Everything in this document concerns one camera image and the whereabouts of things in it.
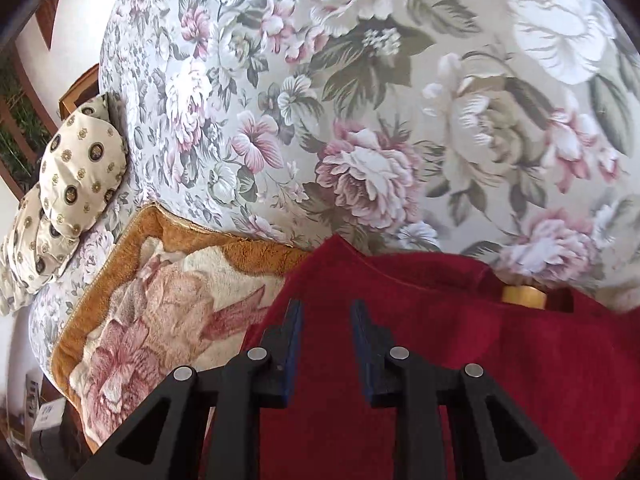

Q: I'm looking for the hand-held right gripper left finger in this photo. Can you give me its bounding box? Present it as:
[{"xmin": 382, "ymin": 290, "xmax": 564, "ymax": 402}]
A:
[{"xmin": 72, "ymin": 299, "xmax": 305, "ymax": 480}]

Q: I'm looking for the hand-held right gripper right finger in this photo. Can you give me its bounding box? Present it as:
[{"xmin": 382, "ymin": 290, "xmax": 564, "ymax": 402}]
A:
[{"xmin": 350, "ymin": 300, "xmax": 576, "ymax": 480}]

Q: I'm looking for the dark red sweater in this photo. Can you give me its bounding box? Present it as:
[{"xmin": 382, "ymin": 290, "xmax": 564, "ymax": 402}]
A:
[{"xmin": 207, "ymin": 234, "xmax": 640, "ymax": 480}]

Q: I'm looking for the brown cream fleece blanket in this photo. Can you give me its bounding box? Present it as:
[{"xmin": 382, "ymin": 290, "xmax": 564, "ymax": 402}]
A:
[{"xmin": 50, "ymin": 202, "xmax": 313, "ymax": 453}]

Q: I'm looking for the floral upholstered sofa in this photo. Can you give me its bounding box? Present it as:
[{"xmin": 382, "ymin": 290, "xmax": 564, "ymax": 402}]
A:
[{"xmin": 27, "ymin": 0, "xmax": 640, "ymax": 376}]

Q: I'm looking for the white cardboard box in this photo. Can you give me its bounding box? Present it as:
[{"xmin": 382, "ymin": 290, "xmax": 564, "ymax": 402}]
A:
[{"xmin": 30, "ymin": 399, "xmax": 65, "ymax": 435}]

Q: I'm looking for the cream medallion print cushion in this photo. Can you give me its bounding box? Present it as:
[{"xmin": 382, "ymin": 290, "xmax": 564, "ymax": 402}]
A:
[
  {"xmin": 0, "ymin": 182, "xmax": 81, "ymax": 313},
  {"xmin": 39, "ymin": 92, "xmax": 128, "ymax": 238}
]

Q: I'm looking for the wooden chair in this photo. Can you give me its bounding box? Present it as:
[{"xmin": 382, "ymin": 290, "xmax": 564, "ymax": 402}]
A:
[{"xmin": 59, "ymin": 64, "xmax": 101, "ymax": 121}]

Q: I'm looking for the wooden window frame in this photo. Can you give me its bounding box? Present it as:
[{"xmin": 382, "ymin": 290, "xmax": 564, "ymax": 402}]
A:
[{"xmin": 0, "ymin": 35, "xmax": 61, "ymax": 191}]

